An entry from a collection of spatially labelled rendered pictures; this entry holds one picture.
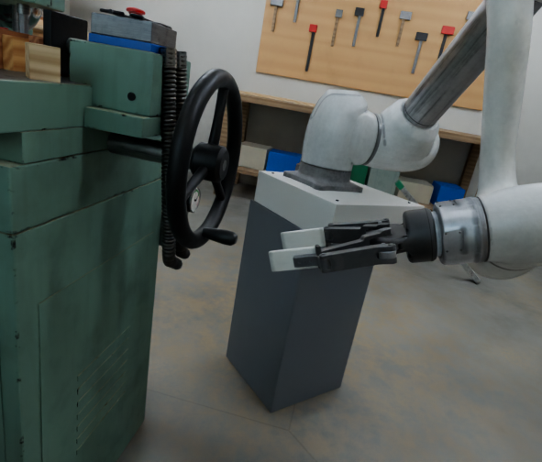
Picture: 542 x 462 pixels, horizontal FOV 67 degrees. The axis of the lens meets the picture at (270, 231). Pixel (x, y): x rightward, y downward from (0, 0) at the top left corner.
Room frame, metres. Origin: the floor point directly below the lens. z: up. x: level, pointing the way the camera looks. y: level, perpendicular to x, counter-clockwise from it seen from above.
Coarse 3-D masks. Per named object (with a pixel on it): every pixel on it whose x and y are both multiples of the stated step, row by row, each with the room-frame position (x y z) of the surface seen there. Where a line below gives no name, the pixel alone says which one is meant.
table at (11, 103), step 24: (0, 72) 0.56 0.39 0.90; (24, 72) 0.64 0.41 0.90; (0, 96) 0.47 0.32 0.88; (24, 96) 0.50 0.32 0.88; (48, 96) 0.54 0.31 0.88; (72, 96) 0.59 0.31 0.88; (0, 120) 0.46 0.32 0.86; (24, 120) 0.50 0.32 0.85; (48, 120) 0.54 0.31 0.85; (72, 120) 0.59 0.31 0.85; (96, 120) 0.61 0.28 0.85; (120, 120) 0.60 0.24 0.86; (144, 120) 0.60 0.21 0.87
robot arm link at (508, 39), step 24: (504, 0) 0.70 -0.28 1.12; (528, 0) 0.70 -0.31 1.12; (504, 24) 0.69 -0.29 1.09; (528, 24) 0.69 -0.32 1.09; (504, 48) 0.69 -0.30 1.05; (528, 48) 0.70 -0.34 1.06; (504, 72) 0.69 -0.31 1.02; (504, 96) 0.70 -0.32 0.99; (504, 120) 0.70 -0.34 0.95; (504, 144) 0.70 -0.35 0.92; (480, 168) 0.73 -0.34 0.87; (504, 168) 0.70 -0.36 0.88; (480, 192) 0.70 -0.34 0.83; (480, 264) 0.62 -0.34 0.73
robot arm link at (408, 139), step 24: (480, 24) 0.98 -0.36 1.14; (456, 48) 1.03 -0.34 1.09; (480, 48) 0.99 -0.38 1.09; (432, 72) 1.09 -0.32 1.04; (456, 72) 1.04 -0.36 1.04; (480, 72) 1.04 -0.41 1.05; (432, 96) 1.10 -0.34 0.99; (456, 96) 1.09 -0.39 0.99; (384, 120) 1.21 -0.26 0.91; (408, 120) 1.16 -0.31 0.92; (432, 120) 1.14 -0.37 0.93; (384, 144) 1.19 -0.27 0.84; (408, 144) 1.16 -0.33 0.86; (432, 144) 1.20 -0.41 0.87; (384, 168) 1.24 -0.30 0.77; (408, 168) 1.24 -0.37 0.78
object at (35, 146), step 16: (64, 128) 0.57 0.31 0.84; (80, 128) 0.61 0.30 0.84; (0, 144) 0.50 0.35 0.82; (16, 144) 0.50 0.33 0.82; (32, 144) 0.51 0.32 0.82; (48, 144) 0.54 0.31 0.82; (64, 144) 0.57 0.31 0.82; (80, 144) 0.61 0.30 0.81; (96, 144) 0.65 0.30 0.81; (16, 160) 0.50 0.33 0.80; (32, 160) 0.51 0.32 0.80
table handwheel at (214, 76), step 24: (216, 72) 0.63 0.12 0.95; (192, 96) 0.57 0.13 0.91; (192, 120) 0.55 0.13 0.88; (216, 120) 0.67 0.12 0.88; (240, 120) 0.77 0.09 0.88; (120, 144) 0.67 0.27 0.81; (144, 144) 0.67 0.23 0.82; (192, 144) 0.54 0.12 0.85; (216, 144) 0.67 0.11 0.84; (240, 144) 0.79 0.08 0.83; (168, 168) 0.53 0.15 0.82; (192, 168) 0.64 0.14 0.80; (216, 168) 0.64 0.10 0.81; (168, 192) 0.53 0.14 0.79; (192, 192) 0.58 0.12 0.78; (216, 192) 0.73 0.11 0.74; (168, 216) 0.54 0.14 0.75; (216, 216) 0.72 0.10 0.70; (192, 240) 0.58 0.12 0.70
